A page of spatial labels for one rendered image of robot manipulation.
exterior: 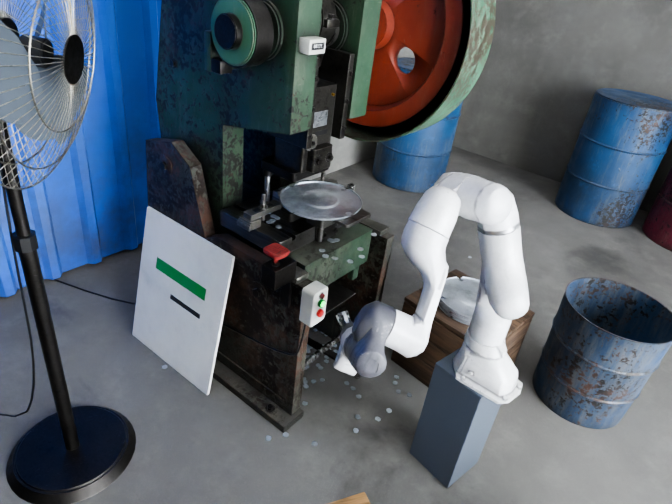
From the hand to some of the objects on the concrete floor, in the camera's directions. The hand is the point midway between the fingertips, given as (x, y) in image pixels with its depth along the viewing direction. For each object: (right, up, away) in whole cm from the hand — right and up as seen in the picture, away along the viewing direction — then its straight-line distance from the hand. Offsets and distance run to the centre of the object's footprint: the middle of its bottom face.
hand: (342, 318), depth 157 cm
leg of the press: (-54, -26, +58) cm, 83 cm away
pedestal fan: (-119, -34, +30) cm, 127 cm away
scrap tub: (+104, -42, +67) cm, 130 cm away
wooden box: (+50, -31, +72) cm, 93 cm away
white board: (-68, -23, +59) cm, 93 cm away
